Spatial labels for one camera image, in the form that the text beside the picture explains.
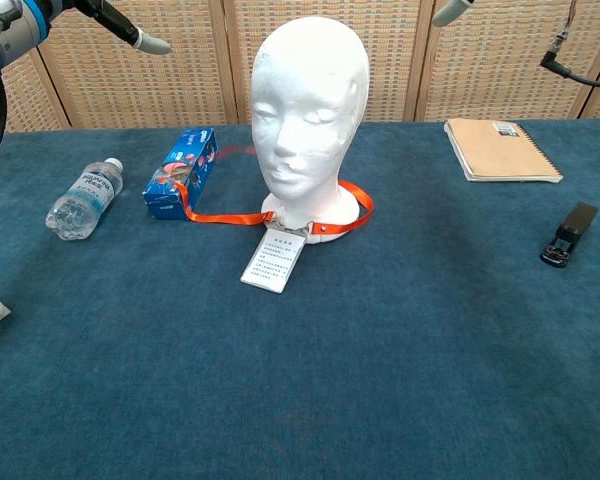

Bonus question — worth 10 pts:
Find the blue cookie box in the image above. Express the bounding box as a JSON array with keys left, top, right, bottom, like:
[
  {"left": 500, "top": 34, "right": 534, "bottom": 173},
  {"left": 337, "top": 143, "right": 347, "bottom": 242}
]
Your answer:
[{"left": 142, "top": 127, "right": 220, "bottom": 222}]

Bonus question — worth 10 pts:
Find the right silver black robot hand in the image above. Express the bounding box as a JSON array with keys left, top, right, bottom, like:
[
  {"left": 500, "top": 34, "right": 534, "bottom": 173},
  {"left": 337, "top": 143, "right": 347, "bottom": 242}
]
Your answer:
[{"left": 431, "top": 0, "right": 476, "bottom": 28}]

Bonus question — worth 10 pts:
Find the brown spiral notebook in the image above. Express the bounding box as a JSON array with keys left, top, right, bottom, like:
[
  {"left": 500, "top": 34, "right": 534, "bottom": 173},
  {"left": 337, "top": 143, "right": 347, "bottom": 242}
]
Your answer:
[{"left": 443, "top": 118, "right": 564, "bottom": 184}]

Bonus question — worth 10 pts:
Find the white foam mannequin head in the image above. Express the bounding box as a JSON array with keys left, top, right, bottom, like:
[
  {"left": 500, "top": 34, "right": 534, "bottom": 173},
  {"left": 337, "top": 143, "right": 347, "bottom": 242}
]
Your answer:
[{"left": 251, "top": 16, "right": 371, "bottom": 245}]

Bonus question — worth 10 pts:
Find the woven wicker folding screen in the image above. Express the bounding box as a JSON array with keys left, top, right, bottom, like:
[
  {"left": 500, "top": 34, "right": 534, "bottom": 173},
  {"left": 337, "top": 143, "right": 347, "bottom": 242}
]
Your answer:
[{"left": 0, "top": 0, "right": 600, "bottom": 145}]

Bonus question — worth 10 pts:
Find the orange lanyard strap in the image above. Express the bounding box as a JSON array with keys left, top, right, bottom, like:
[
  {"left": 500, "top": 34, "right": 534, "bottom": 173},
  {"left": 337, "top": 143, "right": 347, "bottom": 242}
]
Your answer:
[{"left": 174, "top": 144, "right": 375, "bottom": 236}]

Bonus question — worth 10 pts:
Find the white ID badge card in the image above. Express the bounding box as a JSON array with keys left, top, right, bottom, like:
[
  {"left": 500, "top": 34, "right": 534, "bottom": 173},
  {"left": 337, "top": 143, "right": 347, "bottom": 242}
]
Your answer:
[{"left": 240, "top": 227, "right": 307, "bottom": 295}]

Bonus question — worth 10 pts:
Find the black stapler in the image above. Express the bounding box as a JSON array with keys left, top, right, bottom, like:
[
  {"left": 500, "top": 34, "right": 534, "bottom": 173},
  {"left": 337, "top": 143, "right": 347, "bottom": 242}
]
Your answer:
[{"left": 539, "top": 201, "right": 600, "bottom": 270}]

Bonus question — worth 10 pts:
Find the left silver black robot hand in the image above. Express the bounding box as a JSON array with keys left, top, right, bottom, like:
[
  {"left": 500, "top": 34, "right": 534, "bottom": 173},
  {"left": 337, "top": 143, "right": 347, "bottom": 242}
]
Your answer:
[{"left": 74, "top": 0, "right": 174, "bottom": 55}]

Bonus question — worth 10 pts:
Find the dark blue tablecloth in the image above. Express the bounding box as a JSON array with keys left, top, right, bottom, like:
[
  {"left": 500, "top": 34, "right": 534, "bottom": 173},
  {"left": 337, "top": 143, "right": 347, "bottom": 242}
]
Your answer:
[{"left": 0, "top": 118, "right": 600, "bottom": 480}]

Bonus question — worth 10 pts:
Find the clear plastic water bottle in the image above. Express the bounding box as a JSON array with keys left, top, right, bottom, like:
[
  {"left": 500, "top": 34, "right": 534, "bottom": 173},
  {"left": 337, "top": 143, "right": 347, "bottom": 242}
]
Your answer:
[{"left": 44, "top": 157, "right": 125, "bottom": 242}]

